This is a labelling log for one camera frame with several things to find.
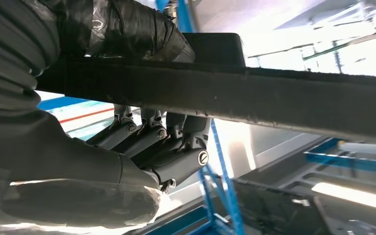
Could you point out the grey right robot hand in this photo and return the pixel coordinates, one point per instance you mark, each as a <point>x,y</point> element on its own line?
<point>61,162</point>

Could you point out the blue metal shelf rack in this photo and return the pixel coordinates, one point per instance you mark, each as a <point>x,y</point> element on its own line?
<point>353,162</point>
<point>231,201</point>

